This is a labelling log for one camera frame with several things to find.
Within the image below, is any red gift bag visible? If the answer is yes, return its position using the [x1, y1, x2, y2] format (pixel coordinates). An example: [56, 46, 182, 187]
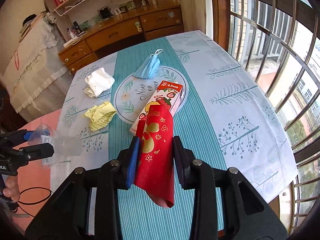
[134, 105, 174, 208]

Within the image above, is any yellow paper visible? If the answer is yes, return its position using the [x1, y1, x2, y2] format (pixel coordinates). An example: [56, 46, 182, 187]
[83, 101, 117, 132]

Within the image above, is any B.Duck strawberry milk carton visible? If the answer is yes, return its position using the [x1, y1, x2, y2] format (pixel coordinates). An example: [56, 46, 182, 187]
[130, 80, 184, 135]

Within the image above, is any white tissue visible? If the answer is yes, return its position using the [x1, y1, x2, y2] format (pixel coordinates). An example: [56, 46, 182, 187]
[84, 68, 115, 98]

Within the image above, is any blue face mask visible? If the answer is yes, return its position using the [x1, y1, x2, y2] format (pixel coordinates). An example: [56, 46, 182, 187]
[133, 49, 163, 79]

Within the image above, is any person's left hand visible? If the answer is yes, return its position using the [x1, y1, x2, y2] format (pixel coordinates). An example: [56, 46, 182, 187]
[3, 176, 20, 202]

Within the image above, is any pink bed cover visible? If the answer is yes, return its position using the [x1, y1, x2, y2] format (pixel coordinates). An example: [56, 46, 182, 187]
[10, 108, 63, 230]

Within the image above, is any teal and white tablecloth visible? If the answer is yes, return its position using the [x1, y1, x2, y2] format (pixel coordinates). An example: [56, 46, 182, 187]
[49, 30, 298, 240]

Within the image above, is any white lace covered furniture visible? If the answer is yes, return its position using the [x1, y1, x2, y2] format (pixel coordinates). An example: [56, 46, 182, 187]
[1, 18, 73, 122]

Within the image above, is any wooden drawer desk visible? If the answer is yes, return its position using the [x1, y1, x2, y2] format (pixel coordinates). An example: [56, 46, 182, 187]
[59, 2, 184, 75]

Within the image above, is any black cable loop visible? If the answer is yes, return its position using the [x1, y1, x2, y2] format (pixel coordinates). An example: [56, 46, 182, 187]
[16, 187, 53, 218]

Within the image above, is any black picture frame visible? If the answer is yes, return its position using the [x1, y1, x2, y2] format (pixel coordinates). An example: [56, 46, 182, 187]
[98, 6, 112, 21]

